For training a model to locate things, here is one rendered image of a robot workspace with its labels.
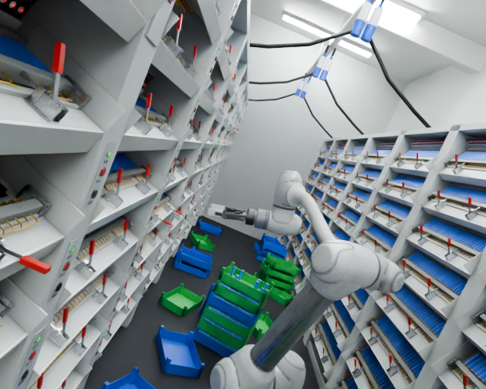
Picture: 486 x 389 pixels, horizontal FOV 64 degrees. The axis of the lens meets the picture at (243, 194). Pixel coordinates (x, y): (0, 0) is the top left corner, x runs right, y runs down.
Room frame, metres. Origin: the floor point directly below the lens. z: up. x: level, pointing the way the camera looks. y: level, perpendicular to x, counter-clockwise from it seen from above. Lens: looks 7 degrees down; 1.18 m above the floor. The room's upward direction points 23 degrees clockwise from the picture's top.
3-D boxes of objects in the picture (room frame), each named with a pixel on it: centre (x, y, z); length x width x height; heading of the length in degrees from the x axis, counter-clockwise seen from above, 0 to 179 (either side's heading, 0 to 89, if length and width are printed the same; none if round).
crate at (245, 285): (2.28, -0.23, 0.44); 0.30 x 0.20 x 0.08; 76
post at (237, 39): (2.08, 0.40, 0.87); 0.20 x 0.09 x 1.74; 92
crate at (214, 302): (2.28, -0.23, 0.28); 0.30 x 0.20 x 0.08; 76
